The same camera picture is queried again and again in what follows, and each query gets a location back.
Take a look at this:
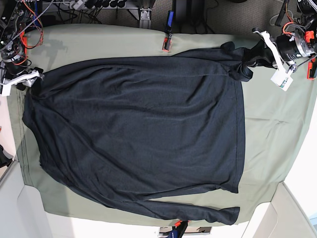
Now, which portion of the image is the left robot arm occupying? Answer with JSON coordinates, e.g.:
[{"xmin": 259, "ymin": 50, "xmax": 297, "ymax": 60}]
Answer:
[{"xmin": 244, "ymin": 0, "xmax": 317, "ymax": 80}]

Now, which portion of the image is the white power strip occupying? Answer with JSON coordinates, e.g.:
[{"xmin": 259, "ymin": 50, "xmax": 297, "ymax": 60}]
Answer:
[{"xmin": 62, "ymin": 0, "xmax": 85, "ymax": 10}]

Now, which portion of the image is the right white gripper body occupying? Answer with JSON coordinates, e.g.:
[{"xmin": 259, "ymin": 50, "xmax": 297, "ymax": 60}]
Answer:
[{"xmin": 0, "ymin": 67, "xmax": 44, "ymax": 96}]

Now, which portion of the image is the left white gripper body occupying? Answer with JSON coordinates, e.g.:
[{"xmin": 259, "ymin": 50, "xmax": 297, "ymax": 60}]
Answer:
[{"xmin": 252, "ymin": 28, "xmax": 285, "ymax": 70}]

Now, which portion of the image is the bottom orange clamp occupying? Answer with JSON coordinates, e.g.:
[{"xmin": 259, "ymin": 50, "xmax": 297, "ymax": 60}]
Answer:
[{"xmin": 167, "ymin": 221, "xmax": 189, "ymax": 238}]

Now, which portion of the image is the green table cloth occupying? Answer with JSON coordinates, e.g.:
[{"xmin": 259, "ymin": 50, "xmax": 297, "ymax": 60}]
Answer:
[{"xmin": 7, "ymin": 24, "xmax": 317, "ymax": 226}]

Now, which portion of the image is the dark navy long-sleeve shirt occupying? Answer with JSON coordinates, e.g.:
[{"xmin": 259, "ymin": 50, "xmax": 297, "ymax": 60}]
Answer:
[{"xmin": 23, "ymin": 42, "xmax": 253, "ymax": 225}]

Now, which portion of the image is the right orange clamp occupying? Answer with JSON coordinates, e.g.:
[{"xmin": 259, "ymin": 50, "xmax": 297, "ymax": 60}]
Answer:
[{"xmin": 307, "ymin": 61, "xmax": 317, "ymax": 80}]

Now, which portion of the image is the orange clamp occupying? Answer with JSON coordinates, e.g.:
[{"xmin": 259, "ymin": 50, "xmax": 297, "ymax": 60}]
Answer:
[
  {"xmin": 19, "ymin": 33, "xmax": 28, "ymax": 48},
  {"xmin": 167, "ymin": 221, "xmax": 189, "ymax": 238},
  {"xmin": 307, "ymin": 61, "xmax": 317, "ymax": 80},
  {"xmin": 162, "ymin": 10, "xmax": 174, "ymax": 52}
]

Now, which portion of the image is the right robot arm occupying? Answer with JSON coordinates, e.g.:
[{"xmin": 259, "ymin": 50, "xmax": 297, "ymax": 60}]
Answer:
[{"xmin": 0, "ymin": 0, "xmax": 44, "ymax": 97}]

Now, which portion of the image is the top left orange clamp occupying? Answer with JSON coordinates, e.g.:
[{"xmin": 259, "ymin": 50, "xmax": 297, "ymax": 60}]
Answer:
[{"xmin": 19, "ymin": 33, "xmax": 28, "ymax": 48}]

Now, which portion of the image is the top middle orange clamp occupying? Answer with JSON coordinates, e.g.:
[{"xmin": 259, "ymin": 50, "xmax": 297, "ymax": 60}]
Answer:
[{"xmin": 162, "ymin": 10, "xmax": 174, "ymax": 52}]

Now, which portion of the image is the grey metal table bracket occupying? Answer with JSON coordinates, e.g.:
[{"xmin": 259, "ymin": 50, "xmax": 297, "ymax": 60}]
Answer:
[{"xmin": 139, "ymin": 8, "xmax": 152, "ymax": 29}]

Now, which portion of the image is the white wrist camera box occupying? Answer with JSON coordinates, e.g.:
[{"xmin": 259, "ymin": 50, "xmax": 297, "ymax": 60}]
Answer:
[{"xmin": 270, "ymin": 70, "xmax": 293, "ymax": 92}]

